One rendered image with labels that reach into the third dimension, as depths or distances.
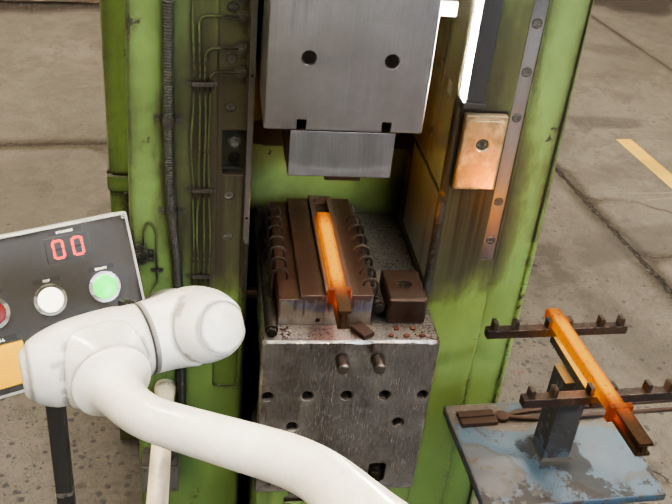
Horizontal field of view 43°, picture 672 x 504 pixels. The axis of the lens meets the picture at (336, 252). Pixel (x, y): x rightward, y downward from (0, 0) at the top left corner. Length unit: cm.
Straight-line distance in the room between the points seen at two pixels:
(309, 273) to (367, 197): 44
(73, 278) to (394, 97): 67
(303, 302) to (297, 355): 11
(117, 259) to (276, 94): 43
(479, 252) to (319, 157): 52
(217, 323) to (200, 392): 102
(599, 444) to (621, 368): 150
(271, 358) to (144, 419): 81
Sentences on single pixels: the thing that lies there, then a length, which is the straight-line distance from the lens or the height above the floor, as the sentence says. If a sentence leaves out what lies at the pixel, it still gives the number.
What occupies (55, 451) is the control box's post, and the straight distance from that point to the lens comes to 196.
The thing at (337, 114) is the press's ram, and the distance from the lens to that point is 161.
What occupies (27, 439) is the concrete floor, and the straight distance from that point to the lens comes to 295.
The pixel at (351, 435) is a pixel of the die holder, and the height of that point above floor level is 64.
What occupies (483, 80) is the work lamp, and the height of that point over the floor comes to 144.
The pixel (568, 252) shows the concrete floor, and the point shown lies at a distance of 415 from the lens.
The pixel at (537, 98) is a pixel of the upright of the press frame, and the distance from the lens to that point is 186.
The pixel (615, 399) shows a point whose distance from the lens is 171.
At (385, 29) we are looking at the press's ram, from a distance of 157.
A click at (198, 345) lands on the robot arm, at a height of 132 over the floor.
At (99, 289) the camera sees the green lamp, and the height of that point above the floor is 109.
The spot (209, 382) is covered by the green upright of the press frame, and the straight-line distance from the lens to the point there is 212.
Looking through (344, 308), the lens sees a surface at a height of 102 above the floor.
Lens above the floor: 203
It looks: 32 degrees down
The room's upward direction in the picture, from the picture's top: 6 degrees clockwise
